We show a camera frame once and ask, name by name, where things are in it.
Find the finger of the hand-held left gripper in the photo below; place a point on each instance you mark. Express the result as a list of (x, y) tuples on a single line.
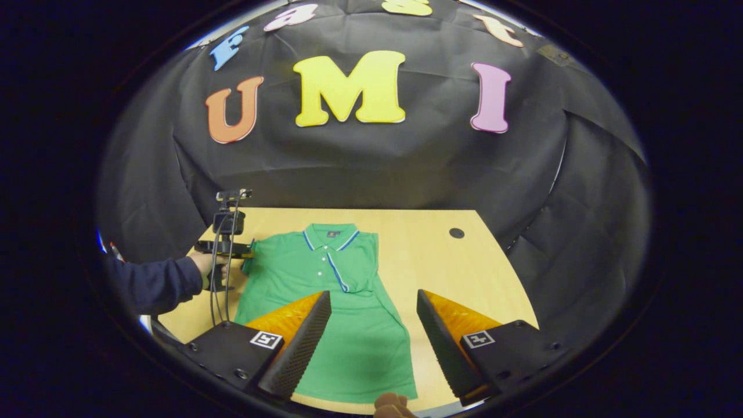
[(242, 247)]

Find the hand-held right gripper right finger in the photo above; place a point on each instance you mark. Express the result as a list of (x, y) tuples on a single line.
[(444, 348)]

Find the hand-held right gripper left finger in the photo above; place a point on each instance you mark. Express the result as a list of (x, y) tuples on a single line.
[(299, 354)]

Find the green polo T-shirt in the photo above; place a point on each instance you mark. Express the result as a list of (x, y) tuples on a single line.
[(360, 348)]

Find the black backdrop cloth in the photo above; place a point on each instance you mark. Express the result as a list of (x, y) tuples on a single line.
[(406, 168)]

